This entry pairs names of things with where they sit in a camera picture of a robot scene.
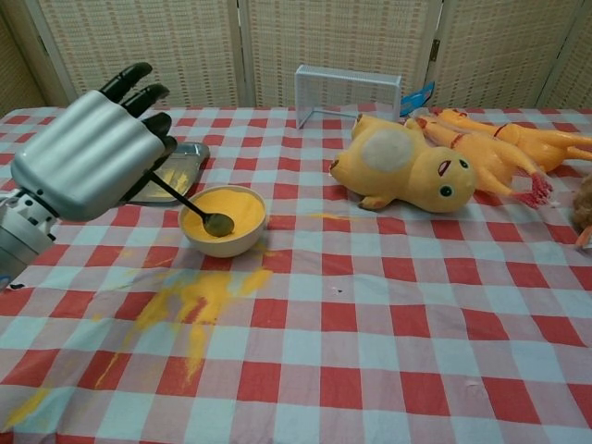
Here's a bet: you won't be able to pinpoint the metal spoon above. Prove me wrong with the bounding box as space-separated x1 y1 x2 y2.
147 170 236 238

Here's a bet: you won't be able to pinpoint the off-white bowl with yellow powder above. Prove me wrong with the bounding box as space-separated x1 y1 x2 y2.
178 184 267 259

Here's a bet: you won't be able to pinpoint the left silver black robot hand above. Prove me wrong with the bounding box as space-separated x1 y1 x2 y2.
9 62 178 221

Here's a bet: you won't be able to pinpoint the red white checkered tablecloth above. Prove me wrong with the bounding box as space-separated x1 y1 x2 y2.
0 105 592 444

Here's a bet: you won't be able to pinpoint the spilled yellow powder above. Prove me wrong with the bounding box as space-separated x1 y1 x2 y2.
94 252 283 389

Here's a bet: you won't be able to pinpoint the yellow plush duck toy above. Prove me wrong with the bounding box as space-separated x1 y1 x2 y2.
328 113 477 214

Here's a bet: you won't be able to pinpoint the blue plastic object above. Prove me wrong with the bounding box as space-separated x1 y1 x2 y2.
400 79 436 117

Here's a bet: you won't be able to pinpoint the long orange rubber chicken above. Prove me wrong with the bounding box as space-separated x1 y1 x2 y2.
404 116 555 209

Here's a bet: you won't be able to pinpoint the stainless steel tray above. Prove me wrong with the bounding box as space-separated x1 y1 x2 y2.
124 142 211 206

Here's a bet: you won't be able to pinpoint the short orange rubber chicken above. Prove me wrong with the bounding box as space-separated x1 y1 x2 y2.
432 108 592 175

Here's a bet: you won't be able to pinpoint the beige woven folding screen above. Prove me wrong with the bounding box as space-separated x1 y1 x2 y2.
0 0 592 112

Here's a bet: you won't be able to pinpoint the brown teddy bear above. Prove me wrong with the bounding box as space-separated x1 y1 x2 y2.
567 174 592 253

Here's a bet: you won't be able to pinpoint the white mesh shelf rack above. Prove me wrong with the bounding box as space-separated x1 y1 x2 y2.
294 64 401 130

